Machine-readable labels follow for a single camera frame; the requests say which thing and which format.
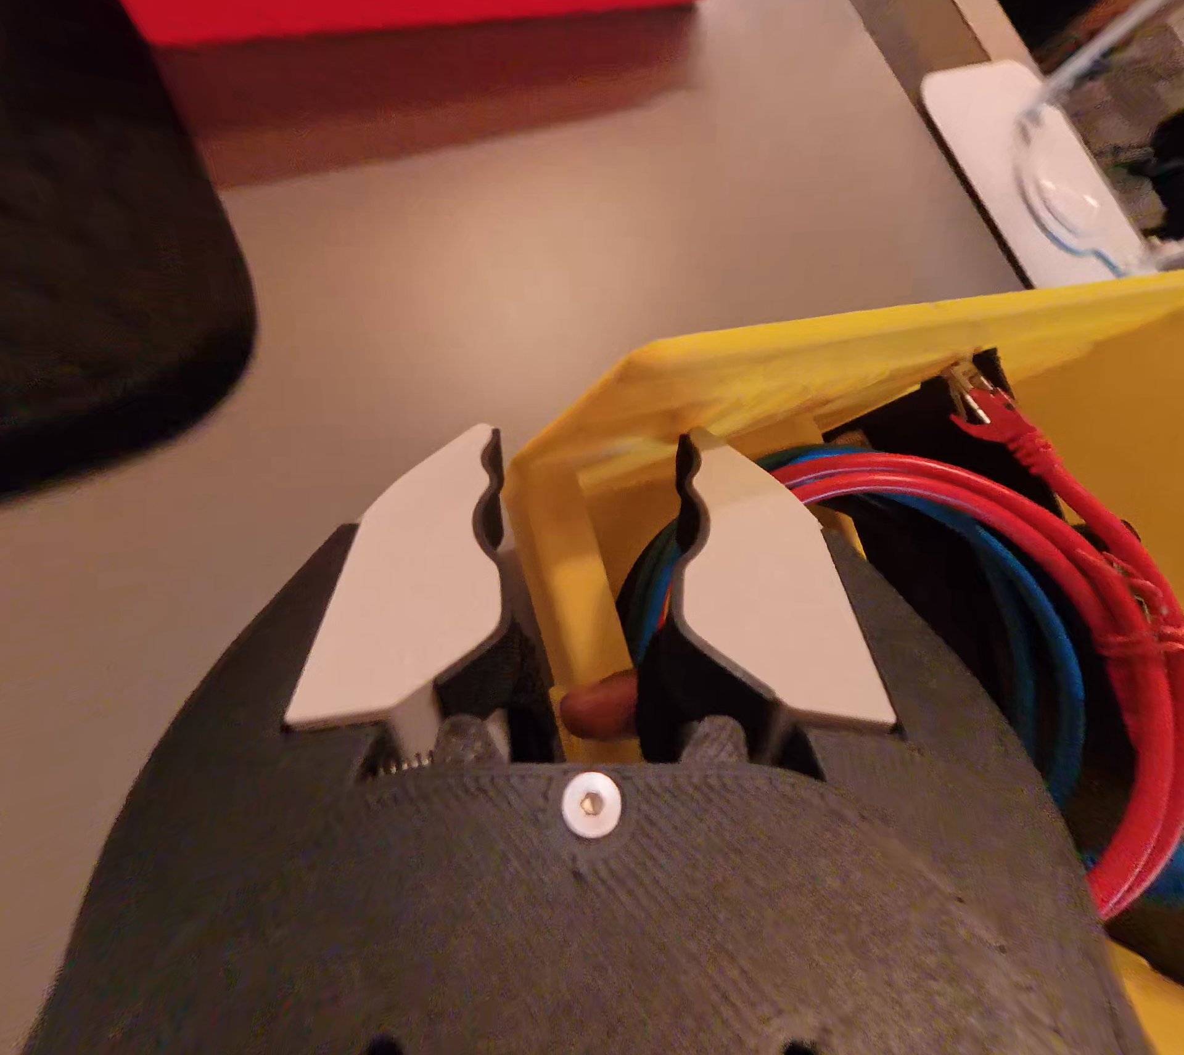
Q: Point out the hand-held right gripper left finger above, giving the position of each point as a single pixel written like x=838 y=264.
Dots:
x=406 y=602

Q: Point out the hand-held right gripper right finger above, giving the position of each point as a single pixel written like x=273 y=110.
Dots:
x=776 y=602

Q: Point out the yellow plastic bin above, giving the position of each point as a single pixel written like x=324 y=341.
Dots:
x=785 y=370

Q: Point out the person's right hand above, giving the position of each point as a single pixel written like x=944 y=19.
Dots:
x=600 y=705

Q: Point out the black bin divider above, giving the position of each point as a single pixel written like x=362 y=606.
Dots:
x=888 y=418

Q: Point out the black textured wrist pad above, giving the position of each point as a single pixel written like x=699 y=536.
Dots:
x=92 y=242

